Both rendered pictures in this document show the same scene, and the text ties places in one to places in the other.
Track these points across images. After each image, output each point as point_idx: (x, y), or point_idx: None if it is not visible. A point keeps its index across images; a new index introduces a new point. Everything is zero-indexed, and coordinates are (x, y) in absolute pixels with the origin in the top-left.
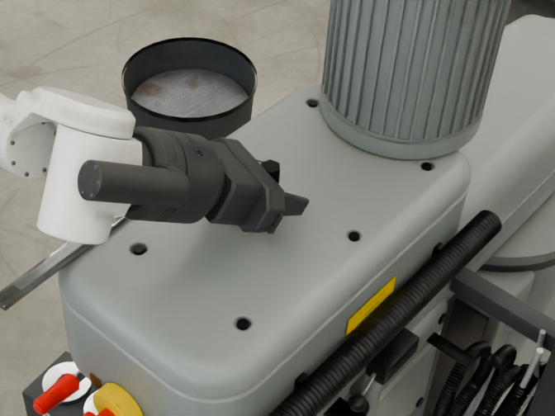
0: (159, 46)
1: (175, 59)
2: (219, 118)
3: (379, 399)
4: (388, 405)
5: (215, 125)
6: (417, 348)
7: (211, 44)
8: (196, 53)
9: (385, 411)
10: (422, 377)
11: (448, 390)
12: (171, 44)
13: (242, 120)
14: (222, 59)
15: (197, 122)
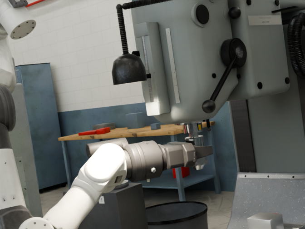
0: (152, 208)
1: (162, 216)
2: (187, 221)
3: (248, 22)
4: (259, 43)
5: (185, 226)
6: (265, 9)
7: (180, 204)
8: (173, 211)
9: (258, 46)
10: (280, 52)
11: (290, 27)
12: (158, 207)
13: (202, 227)
14: (188, 211)
15: (175, 224)
